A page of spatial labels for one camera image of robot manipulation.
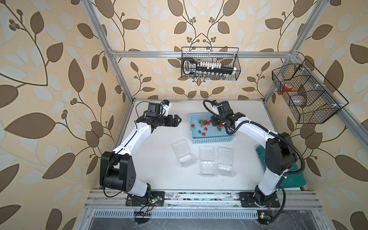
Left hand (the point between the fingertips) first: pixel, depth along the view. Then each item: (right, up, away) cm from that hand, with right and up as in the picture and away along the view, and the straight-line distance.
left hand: (172, 117), depth 85 cm
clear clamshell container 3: (+33, -26, +4) cm, 42 cm away
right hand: (+27, 0, +8) cm, 28 cm away
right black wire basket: (+74, +10, -12) cm, 76 cm away
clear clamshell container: (+6, -22, +8) cm, 24 cm away
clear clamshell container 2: (+22, -30, +1) cm, 37 cm away
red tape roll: (+67, +17, -4) cm, 69 cm away
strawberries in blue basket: (+22, -5, +20) cm, 30 cm away
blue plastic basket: (+20, -11, +14) cm, 27 cm away
